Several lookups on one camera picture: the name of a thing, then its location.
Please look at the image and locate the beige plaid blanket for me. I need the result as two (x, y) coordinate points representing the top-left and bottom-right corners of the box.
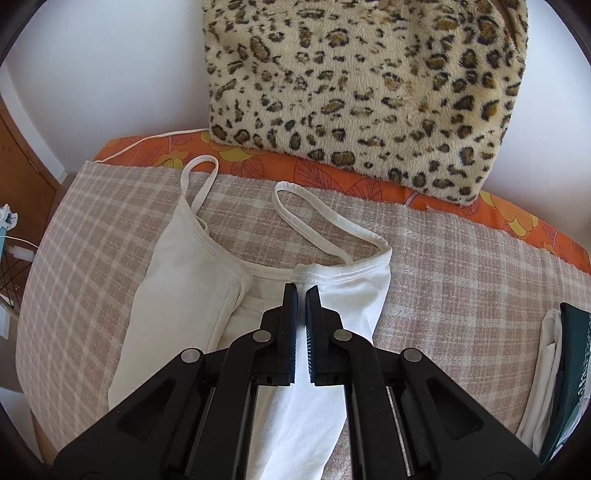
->
(15, 159), (591, 480)

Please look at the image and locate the dark green folded garment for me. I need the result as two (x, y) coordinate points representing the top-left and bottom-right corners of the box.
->
(538, 302), (591, 467)

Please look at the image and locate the wooden cabinet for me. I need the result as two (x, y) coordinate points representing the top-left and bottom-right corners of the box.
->
(0, 99), (63, 217)

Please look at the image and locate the leopard print cushion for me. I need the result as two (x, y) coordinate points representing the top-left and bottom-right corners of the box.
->
(202, 0), (529, 207)

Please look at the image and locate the white charger cable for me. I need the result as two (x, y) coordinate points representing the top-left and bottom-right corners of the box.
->
(0, 234), (38, 261)

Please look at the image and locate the orange floral bed sheet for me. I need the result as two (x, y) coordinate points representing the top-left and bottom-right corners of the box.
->
(92, 130), (591, 273)

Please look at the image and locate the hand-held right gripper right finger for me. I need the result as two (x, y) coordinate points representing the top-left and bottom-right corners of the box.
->
(305, 285), (543, 480)

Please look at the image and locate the white folded cloth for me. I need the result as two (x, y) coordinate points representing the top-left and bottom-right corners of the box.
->
(516, 308), (564, 455)

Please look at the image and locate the white cord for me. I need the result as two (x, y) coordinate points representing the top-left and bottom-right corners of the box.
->
(95, 128), (211, 162)

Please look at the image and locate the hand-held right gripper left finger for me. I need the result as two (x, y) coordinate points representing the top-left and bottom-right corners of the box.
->
(53, 283), (297, 480)

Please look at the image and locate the white camisole top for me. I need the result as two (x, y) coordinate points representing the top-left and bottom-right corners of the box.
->
(107, 155), (393, 480)

